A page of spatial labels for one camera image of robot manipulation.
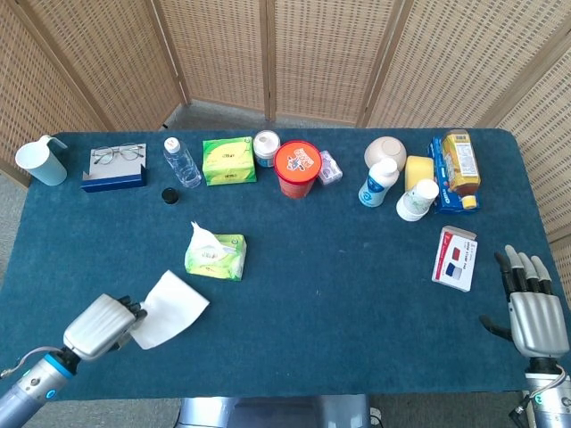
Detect white tissue sheet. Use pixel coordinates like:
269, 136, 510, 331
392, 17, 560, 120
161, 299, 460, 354
129, 269, 211, 350

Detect clear plastic water bottle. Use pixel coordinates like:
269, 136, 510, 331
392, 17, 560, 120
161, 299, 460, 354
162, 136, 203, 189

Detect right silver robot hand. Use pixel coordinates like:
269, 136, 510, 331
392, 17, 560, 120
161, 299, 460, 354
479, 244, 570, 358

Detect thin-framed eyeglasses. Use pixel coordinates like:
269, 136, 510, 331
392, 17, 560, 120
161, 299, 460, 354
91, 142, 145, 167

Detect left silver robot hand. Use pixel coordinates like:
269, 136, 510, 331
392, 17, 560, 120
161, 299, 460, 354
62, 292, 149, 361

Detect blue glasses case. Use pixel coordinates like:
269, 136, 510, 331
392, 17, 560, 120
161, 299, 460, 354
80, 143, 149, 193

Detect white round jar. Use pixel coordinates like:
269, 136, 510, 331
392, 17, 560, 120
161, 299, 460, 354
252, 129, 282, 169

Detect beige upturned bowl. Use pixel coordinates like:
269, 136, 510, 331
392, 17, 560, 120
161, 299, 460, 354
363, 136, 408, 172

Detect woven bamboo folding screen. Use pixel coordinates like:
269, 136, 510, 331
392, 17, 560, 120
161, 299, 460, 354
0, 0, 571, 264

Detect yellow sponge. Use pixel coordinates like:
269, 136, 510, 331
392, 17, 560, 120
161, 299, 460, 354
403, 154, 436, 192

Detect sealed green tissue pack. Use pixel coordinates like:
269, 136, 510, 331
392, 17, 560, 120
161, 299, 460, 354
202, 136, 259, 187

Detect yellow-label tea bottle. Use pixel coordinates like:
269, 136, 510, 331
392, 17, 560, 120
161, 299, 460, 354
442, 128, 483, 210

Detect white blue-label milk bottle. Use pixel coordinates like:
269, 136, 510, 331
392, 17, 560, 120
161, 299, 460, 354
358, 158, 401, 209

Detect blue cookie box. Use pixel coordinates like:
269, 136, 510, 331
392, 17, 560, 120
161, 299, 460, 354
430, 136, 483, 214

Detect red instant noodle cup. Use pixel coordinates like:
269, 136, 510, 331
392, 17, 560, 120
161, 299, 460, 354
273, 140, 324, 200

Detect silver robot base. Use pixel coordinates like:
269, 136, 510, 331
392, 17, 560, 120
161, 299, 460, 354
177, 394, 372, 428

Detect light blue plastic mug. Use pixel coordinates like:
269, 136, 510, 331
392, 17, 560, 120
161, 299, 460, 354
14, 135, 70, 187

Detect white paper cup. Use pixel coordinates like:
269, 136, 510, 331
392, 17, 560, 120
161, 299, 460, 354
395, 178, 441, 222

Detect white red-blue card box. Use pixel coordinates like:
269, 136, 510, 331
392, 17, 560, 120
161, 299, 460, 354
431, 225, 478, 293

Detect purple clear plastic box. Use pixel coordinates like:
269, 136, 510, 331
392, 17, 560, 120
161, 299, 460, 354
317, 150, 344, 185

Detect green tissue pack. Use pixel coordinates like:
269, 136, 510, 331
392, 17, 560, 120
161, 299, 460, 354
202, 136, 259, 187
184, 221, 248, 282

